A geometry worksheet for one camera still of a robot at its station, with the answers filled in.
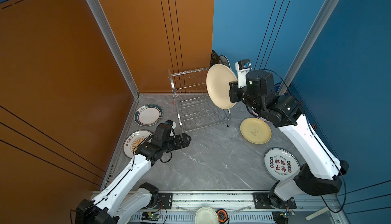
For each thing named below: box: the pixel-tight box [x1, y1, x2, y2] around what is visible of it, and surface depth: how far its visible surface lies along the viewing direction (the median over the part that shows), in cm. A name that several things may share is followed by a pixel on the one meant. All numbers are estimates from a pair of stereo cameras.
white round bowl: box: [194, 206, 219, 224], surface depth 70 cm
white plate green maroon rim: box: [133, 103, 164, 127], surface depth 110 cm
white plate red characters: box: [263, 147, 301, 181], surface depth 86 cm
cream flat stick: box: [305, 206, 330, 221], surface depth 71 cm
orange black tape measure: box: [215, 208, 230, 224], surface depth 68 cm
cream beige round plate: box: [206, 63, 238, 110], surface depth 70 cm
